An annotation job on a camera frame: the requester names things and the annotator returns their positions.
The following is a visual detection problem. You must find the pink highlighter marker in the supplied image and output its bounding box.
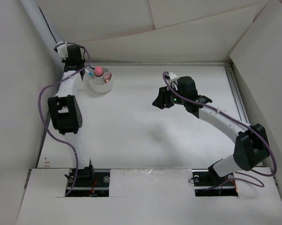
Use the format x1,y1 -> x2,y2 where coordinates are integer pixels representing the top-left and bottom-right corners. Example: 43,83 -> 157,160
103,74 -> 112,83

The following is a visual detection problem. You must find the aluminium rail right edge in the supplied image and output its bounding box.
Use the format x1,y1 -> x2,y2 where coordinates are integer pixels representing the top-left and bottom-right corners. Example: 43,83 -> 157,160
224,63 -> 249,123

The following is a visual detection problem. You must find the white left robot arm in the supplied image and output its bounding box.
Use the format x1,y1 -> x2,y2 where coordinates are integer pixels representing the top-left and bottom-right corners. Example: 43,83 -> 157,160
47,44 -> 95,186

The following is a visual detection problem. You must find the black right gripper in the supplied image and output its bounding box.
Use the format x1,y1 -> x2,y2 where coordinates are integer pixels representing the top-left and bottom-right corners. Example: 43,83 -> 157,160
152,83 -> 187,109

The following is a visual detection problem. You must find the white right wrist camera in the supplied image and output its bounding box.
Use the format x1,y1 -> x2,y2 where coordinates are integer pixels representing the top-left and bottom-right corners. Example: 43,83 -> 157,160
167,72 -> 178,90

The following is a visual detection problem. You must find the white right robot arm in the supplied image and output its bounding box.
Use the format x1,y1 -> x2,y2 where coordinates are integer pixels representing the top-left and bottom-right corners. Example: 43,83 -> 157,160
152,72 -> 274,185

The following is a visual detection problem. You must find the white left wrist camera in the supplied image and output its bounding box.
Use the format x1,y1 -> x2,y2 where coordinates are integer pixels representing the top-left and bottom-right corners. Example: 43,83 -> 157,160
54,42 -> 69,60

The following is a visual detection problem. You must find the white purple felt pen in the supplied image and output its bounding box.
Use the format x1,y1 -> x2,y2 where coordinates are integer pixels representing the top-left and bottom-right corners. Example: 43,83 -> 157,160
85,69 -> 93,77

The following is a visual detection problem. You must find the white round divided container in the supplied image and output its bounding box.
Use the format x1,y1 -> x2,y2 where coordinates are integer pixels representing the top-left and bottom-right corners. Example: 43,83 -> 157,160
87,67 -> 113,93

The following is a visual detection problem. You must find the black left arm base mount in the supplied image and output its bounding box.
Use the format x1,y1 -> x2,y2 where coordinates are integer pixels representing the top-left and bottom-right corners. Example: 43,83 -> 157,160
65,163 -> 111,197

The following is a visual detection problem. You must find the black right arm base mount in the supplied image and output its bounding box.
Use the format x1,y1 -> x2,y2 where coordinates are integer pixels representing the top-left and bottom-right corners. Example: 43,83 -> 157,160
189,168 -> 238,197

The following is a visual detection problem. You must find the pink capped glue bottle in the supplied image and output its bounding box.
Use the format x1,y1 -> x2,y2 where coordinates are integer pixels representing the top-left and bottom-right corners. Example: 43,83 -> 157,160
94,67 -> 104,77

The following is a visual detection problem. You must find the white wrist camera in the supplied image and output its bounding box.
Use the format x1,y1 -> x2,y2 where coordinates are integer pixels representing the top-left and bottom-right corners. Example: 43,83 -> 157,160
54,42 -> 69,60
167,72 -> 178,90

